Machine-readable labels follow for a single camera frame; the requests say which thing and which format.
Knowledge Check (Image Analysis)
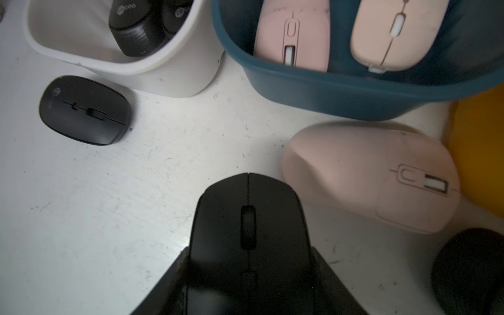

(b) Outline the teal storage box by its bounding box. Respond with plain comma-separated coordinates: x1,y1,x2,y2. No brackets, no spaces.
211,1,503,122

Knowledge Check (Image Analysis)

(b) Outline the white storage box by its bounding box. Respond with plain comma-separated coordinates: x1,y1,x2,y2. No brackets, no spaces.
22,1,224,98

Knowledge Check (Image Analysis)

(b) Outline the black mouse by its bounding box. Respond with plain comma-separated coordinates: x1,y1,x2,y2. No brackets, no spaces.
108,0,165,57
430,228,503,314
185,173,316,314
161,0,194,40
39,76,132,146

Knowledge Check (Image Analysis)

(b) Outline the pink mouse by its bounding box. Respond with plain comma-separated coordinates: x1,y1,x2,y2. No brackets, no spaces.
350,0,449,74
253,0,331,72
282,124,461,234

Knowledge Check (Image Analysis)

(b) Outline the pink mouse top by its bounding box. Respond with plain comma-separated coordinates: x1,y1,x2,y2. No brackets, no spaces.
282,124,461,234

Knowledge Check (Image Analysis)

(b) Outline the yellow storage box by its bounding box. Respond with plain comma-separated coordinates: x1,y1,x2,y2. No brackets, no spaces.
444,85,503,217

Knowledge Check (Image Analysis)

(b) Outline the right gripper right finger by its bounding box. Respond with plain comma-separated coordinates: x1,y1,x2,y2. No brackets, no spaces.
311,247,368,315

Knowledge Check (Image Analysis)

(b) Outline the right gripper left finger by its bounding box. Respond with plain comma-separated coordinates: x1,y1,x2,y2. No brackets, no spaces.
131,247,190,315

